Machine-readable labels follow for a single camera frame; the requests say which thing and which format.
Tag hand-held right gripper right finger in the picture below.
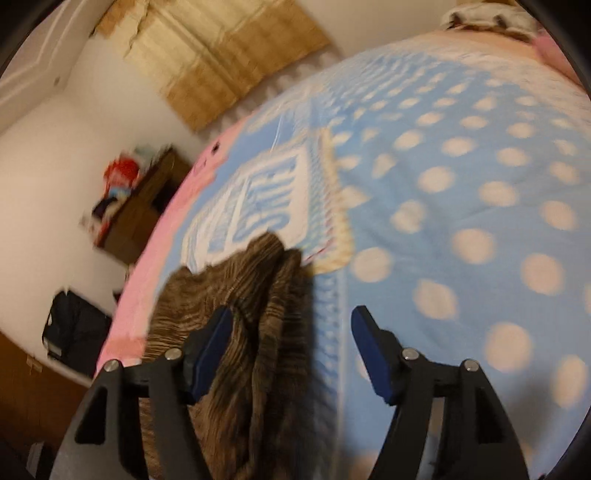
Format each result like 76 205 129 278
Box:
350 305 532 480

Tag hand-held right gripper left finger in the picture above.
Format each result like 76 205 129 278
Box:
55 305 234 480

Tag brown knit sun-print sweater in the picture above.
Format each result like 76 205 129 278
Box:
139 232 342 480

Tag black bag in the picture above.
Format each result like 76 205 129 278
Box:
41 290 112 367

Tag dark wooden desk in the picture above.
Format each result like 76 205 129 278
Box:
95 145 192 266

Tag pink and blue printed blanket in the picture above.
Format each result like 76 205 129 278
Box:
95 32 591 480

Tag brown wooden cabinet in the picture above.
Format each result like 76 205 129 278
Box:
0 330 100 455

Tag red box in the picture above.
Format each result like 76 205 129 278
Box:
104 157 141 190

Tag beige patterned curtain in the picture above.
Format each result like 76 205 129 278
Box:
95 0 333 132

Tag white panelled door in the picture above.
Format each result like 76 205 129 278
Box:
0 0 116 132

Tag pink pillow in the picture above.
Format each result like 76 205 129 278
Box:
531 32 583 84

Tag brown and white patterned pillow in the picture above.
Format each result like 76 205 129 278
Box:
438 0 546 42

